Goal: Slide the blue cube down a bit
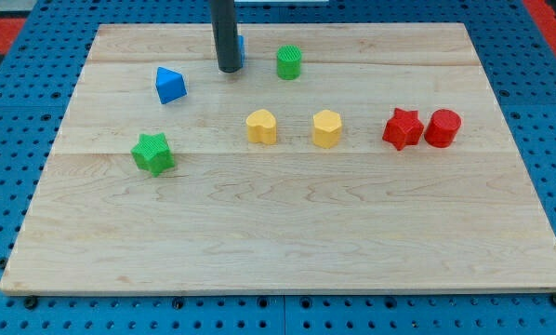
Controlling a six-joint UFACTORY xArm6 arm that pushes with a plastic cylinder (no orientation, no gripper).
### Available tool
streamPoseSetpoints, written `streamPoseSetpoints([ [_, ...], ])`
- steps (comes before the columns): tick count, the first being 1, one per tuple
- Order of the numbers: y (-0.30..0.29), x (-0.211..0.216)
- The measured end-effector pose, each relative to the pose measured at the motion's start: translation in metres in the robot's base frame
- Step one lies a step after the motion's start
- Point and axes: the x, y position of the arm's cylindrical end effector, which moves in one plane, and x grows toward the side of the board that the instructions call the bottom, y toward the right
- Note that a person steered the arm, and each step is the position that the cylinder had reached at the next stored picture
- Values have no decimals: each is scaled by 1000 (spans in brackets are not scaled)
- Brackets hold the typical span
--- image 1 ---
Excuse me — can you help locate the red cylinder block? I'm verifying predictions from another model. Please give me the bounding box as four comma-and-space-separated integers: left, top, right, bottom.
424, 109, 462, 148

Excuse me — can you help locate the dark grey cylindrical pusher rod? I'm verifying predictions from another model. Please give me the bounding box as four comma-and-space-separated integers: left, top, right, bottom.
209, 0, 242, 74

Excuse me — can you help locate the green star block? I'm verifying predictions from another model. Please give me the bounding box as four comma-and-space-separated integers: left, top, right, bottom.
130, 133, 176, 177

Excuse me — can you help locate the blue cube block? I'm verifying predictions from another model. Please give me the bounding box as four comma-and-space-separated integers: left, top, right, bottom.
237, 34, 245, 68

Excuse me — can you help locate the green cylinder block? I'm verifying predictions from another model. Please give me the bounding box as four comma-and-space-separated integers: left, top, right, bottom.
276, 45, 302, 80

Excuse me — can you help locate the yellow hexagon block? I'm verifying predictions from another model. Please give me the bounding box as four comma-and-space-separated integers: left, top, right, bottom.
311, 110, 342, 149

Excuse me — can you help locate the yellow heart block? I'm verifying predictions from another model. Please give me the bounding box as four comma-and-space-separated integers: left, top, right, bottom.
245, 109, 277, 145

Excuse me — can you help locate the blue triangular prism block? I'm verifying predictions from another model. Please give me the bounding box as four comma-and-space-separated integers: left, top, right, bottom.
155, 67, 188, 104

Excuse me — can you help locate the light wooden board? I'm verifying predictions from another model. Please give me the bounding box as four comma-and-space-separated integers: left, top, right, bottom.
0, 23, 556, 296

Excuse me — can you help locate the red star block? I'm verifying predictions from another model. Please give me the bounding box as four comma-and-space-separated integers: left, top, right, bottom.
382, 108, 424, 151

